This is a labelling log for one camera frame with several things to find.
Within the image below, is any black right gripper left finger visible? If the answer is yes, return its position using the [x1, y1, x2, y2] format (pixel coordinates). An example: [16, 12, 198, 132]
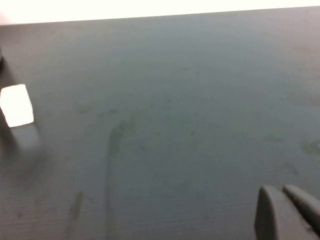
[254, 185, 316, 240]

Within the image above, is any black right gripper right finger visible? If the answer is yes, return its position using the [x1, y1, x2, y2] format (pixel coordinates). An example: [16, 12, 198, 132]
[282, 184, 320, 232]

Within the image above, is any white foam cube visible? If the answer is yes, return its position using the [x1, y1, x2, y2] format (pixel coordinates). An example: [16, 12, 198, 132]
[0, 83, 35, 129]

